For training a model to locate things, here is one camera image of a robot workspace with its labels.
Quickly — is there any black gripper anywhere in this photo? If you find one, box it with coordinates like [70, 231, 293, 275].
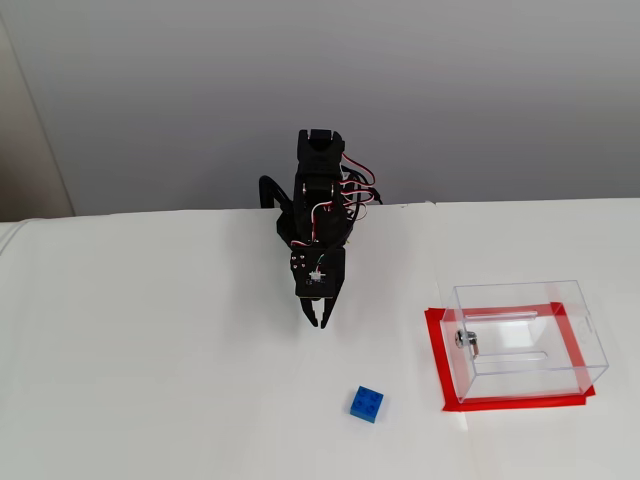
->
[288, 248, 348, 330]

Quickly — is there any blue lego brick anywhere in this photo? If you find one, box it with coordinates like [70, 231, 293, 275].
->
[344, 384, 386, 426]

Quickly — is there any metal box lock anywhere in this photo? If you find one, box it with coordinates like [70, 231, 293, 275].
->
[453, 328, 484, 361]

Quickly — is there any transparent plastic box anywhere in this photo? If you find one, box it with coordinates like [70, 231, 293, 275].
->
[439, 278, 611, 405]

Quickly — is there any red tape strip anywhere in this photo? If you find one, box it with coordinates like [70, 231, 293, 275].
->
[423, 306, 454, 413]
[427, 301, 566, 321]
[441, 384, 597, 413]
[549, 301, 597, 399]

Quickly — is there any black table clamp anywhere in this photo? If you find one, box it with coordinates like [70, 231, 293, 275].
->
[258, 174, 296, 212]

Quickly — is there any white table cover sheet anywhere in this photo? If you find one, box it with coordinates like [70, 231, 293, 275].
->
[422, 197, 640, 480]

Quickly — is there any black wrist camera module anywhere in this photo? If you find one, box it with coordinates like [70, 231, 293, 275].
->
[297, 249, 346, 298]

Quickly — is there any short red white servo cable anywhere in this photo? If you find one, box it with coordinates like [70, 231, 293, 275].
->
[291, 199, 334, 250]

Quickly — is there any long red white servo cable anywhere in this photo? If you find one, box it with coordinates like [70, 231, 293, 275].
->
[339, 153, 384, 222]

